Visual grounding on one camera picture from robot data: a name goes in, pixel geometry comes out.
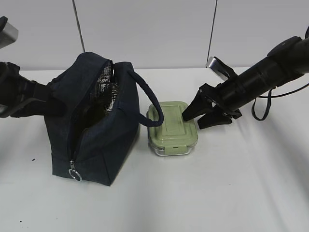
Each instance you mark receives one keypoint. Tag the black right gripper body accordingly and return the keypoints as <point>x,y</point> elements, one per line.
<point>210,94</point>

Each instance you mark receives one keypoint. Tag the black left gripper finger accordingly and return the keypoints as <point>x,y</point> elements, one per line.
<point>56,107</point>

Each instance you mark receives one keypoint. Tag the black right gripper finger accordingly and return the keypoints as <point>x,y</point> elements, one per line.
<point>213,119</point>
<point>199,106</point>

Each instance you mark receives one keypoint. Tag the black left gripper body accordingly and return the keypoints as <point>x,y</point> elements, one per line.
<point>33,98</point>

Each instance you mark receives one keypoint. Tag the green lidded glass container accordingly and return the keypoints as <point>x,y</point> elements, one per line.
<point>175,137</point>

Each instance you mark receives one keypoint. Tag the navy insulated lunch bag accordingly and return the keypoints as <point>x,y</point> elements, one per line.
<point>106,103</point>

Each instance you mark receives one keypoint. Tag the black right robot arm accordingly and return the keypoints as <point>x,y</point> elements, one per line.
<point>286,62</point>

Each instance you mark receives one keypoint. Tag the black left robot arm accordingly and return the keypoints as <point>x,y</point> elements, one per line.
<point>9,79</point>

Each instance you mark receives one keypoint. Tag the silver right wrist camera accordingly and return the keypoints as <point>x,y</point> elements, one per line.
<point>220,69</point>

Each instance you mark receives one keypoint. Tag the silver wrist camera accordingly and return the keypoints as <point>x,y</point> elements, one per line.
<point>8,33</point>
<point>220,69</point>

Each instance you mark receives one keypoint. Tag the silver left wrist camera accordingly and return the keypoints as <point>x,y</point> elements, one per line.
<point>8,33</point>

